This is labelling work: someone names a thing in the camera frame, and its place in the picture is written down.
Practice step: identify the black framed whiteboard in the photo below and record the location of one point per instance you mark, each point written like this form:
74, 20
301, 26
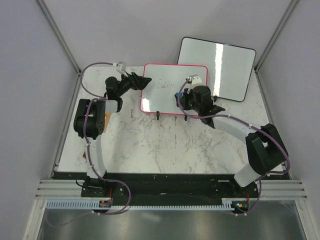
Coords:
229, 66

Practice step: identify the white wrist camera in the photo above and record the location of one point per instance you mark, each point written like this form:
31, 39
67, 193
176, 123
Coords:
194, 81
121, 68

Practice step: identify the blue whiteboard eraser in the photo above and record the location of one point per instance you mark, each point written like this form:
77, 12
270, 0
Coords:
178, 95

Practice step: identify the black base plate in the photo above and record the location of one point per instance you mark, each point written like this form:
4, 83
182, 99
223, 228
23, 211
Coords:
167, 189

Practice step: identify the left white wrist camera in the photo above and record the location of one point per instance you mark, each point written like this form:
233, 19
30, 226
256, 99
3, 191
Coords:
121, 68

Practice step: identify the pink framed whiteboard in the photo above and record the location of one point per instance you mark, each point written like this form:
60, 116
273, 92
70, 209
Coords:
166, 80

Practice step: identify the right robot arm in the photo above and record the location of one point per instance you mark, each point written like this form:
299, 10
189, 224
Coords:
265, 149

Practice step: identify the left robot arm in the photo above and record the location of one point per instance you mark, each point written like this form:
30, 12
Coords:
89, 122

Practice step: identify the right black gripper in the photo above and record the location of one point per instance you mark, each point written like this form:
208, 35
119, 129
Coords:
183, 100

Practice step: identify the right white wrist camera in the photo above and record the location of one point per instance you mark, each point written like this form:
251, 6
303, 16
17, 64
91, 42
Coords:
194, 81

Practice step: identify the white slotted cable duct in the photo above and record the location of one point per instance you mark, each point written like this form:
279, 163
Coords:
90, 204

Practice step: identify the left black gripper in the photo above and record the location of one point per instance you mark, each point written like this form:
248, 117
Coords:
138, 82

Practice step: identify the aluminium rail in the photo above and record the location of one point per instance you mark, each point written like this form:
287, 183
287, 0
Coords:
283, 190

